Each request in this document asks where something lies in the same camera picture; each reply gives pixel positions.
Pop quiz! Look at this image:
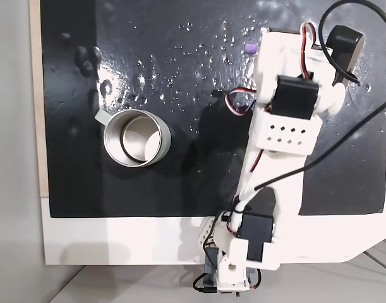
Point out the black glossy table mat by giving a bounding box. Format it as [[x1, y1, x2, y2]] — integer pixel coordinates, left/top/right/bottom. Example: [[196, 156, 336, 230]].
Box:
[[39, 0, 386, 218]]

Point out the black oval gripper camera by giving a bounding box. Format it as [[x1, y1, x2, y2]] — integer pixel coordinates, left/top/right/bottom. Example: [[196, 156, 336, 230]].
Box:
[[311, 25, 365, 86]]

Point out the beige board strip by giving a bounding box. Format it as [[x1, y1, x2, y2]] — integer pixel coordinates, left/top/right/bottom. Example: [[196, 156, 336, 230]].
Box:
[[28, 0, 50, 199]]

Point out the red black base wire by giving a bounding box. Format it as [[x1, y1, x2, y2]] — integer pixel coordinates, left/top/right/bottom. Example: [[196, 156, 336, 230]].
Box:
[[194, 214, 225, 251]]

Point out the looped red white servo wire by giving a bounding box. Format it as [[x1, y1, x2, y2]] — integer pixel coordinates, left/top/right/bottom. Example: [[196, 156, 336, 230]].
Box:
[[225, 88, 260, 117]]

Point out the short black base cable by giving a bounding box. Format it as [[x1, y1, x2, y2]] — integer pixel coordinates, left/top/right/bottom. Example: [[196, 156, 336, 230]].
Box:
[[192, 270, 262, 295]]

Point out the silver metal cup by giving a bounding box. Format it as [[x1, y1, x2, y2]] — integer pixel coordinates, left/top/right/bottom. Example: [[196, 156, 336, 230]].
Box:
[[94, 109, 172, 167]]

